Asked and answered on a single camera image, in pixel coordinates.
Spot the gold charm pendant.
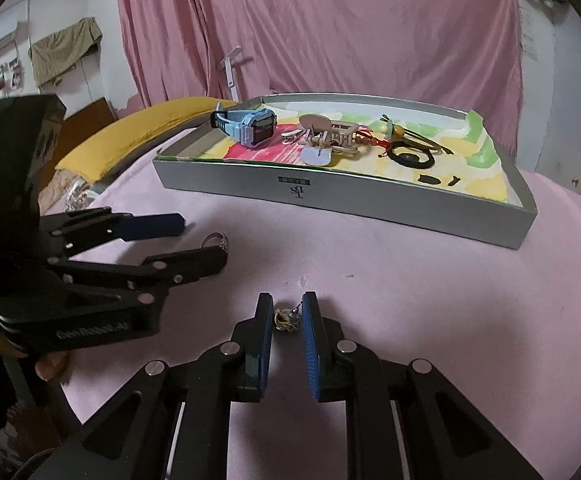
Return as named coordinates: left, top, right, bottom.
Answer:
left=273, top=302, right=302, bottom=334

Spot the blue smart watch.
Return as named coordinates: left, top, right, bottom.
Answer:
left=210, top=104, right=277, bottom=148

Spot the white polka dot hair clip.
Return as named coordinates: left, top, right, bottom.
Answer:
left=282, top=128, right=307, bottom=144

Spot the beige hair claw clip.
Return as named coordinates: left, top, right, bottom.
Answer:
left=290, top=114, right=359, bottom=167

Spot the black hair tie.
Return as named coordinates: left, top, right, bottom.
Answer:
left=385, top=141, right=437, bottom=170

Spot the yellow bead hair tie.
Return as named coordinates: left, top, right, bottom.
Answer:
left=379, top=112, right=456, bottom=156

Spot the grey jewelry tray box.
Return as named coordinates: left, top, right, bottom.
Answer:
left=154, top=93, right=537, bottom=249

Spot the person's left hand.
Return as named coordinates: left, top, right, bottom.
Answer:
left=0, top=331, right=75, bottom=386

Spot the floral pillow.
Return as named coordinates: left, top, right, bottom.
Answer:
left=38, top=169, right=106, bottom=216

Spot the yellow pillow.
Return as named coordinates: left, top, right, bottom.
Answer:
left=55, top=96, right=236, bottom=183

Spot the wooden headboard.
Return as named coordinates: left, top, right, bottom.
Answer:
left=40, top=98, right=116, bottom=190

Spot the pink blanket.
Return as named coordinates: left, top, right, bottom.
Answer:
left=63, top=156, right=581, bottom=479

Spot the olive cloth hanging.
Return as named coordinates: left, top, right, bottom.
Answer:
left=28, top=16, right=103, bottom=88

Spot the pink curtain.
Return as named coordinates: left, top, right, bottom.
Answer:
left=118, top=0, right=522, bottom=154

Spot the silver ring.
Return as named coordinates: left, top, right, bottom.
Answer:
left=200, top=231, right=230, bottom=252

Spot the white window handle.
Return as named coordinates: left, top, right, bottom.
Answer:
left=218, top=46, right=243, bottom=102

